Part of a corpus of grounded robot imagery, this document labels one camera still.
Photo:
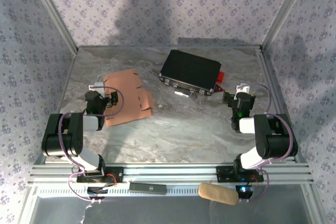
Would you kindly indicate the red plastic block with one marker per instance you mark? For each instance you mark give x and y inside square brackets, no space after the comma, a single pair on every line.
[221,77]

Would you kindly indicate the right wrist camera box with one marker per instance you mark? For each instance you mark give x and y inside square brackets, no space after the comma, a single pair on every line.
[242,88]

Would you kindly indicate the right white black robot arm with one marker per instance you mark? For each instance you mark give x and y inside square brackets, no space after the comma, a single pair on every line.
[273,137]

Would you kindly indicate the dark red triangle piece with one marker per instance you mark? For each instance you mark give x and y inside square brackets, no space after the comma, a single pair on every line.
[219,87]

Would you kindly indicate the aluminium mounting rail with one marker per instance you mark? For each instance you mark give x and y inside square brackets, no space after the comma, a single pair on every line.
[170,172]

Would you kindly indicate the black rectangular device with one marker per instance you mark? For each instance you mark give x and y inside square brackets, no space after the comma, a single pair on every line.
[148,188]

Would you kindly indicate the aluminium frame post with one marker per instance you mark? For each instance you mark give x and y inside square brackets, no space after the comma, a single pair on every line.
[286,11]
[52,11]

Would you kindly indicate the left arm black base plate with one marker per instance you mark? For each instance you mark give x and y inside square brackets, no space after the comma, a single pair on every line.
[115,174]

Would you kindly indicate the tan cork roll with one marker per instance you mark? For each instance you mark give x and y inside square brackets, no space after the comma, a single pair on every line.
[218,193]

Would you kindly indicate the black hard case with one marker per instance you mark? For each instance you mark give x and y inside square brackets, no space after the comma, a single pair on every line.
[191,69]

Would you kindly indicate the brown cardboard paper box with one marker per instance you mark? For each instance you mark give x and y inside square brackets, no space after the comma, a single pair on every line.
[131,108]

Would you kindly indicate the aluminium side rail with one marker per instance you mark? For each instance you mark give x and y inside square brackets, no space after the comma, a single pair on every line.
[281,103]
[56,106]

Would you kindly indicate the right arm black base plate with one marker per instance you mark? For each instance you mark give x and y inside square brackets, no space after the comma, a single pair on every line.
[224,174]

